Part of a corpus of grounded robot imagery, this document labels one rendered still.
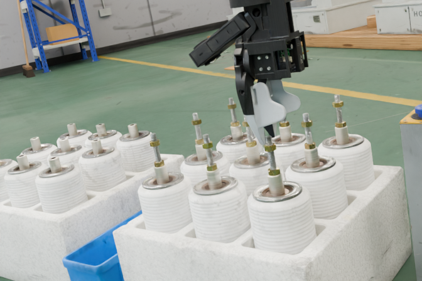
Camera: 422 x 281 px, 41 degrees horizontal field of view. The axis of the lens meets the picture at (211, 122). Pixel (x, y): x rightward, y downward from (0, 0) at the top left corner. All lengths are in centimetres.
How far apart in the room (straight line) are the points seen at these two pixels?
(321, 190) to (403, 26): 275
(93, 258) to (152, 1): 636
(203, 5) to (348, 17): 363
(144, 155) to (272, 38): 65
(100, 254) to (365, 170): 55
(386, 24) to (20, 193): 283
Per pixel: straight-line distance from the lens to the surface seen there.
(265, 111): 79
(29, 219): 124
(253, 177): 98
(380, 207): 102
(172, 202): 97
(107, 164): 126
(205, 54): 83
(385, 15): 371
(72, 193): 121
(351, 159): 102
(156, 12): 741
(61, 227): 116
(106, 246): 121
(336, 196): 94
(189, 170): 105
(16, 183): 130
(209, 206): 89
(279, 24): 77
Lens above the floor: 57
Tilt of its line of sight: 13 degrees down
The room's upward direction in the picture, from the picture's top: 11 degrees counter-clockwise
